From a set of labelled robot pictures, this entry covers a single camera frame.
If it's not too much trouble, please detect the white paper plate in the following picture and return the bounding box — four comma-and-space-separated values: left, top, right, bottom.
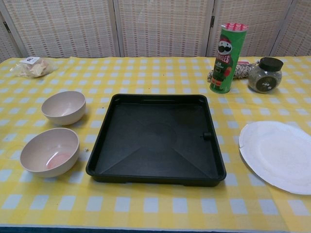
239, 120, 311, 195

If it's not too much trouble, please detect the green Pringles can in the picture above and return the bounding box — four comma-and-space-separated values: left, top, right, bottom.
209, 22, 249, 94

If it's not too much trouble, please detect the plain beige bowl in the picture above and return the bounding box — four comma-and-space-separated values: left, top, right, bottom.
41, 90, 86, 126

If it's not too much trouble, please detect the glass spice jar black lid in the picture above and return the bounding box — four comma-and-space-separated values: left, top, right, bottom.
247, 57, 284, 93

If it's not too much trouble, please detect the yellow checkered tablecloth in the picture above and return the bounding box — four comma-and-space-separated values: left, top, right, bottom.
0, 56, 311, 230

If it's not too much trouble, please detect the speckled rope bundle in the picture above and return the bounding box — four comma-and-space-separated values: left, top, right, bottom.
206, 61, 259, 83

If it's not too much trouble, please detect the beige bowl with pink stain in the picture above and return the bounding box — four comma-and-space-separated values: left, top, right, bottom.
19, 127, 80, 179

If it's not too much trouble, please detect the clear bag of snacks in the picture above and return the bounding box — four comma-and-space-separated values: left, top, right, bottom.
10, 57, 58, 79

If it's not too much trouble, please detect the black square plastic tray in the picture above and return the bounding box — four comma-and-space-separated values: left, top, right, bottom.
86, 93, 227, 187

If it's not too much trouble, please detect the woven folding screen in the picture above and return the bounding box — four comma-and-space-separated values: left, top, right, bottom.
0, 0, 311, 64

